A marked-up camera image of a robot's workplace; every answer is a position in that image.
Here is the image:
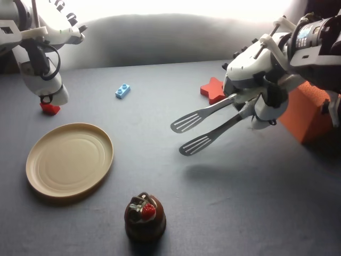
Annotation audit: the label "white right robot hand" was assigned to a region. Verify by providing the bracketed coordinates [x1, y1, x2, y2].
[221, 33, 291, 131]

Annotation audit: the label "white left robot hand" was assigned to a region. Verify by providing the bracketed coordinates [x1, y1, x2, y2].
[19, 0, 88, 107]

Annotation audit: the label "metal tongs with taped handles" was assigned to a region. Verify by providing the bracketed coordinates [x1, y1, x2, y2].
[170, 93, 254, 158]

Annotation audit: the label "chocolate cupcake toy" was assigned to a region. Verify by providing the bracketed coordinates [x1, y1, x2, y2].
[124, 191, 167, 243]

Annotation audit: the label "beige round plate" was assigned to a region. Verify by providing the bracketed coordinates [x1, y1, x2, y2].
[26, 122, 115, 199]

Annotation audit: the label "red star block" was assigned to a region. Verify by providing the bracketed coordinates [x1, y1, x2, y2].
[200, 77, 226, 105]

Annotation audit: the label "orange foam block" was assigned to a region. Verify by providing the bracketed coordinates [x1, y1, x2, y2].
[278, 81, 336, 145]

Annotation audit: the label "red toy brick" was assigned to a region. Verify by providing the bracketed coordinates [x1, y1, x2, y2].
[39, 101, 61, 116]

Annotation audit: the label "light blue toy brick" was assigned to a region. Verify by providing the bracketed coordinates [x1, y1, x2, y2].
[115, 83, 132, 100]

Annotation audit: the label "white backdrop sheet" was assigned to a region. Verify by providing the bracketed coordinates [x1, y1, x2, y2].
[61, 0, 294, 71]

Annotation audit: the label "grey table cloth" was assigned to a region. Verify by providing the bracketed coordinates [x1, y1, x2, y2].
[0, 58, 341, 256]

